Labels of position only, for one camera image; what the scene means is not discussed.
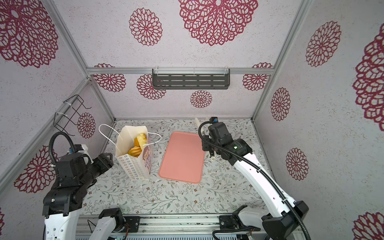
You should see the pink plastic tray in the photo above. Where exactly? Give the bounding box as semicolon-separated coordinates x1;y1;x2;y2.
159;131;205;184

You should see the black wire wall rack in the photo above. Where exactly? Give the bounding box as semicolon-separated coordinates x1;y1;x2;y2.
53;94;91;137

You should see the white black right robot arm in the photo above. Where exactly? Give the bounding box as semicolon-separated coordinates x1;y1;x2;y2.
198;117;311;240

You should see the dark grey wall shelf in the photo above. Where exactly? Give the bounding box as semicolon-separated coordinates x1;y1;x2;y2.
152;69;231;90

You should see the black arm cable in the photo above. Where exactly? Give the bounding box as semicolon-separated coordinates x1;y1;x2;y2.
47;131;91;169
197;120;312;240

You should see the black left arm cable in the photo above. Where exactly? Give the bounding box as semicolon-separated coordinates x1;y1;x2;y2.
47;131;91;169

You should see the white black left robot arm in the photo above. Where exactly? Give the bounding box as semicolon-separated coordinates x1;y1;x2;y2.
43;145;114;240

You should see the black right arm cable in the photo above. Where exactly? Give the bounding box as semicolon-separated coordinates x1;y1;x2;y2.
197;120;312;240

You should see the white printed paper bag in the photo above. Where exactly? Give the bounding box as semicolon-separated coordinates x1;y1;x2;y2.
98;124;162;181

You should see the ridged spiral bread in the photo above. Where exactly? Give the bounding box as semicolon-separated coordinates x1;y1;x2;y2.
134;133;147;148

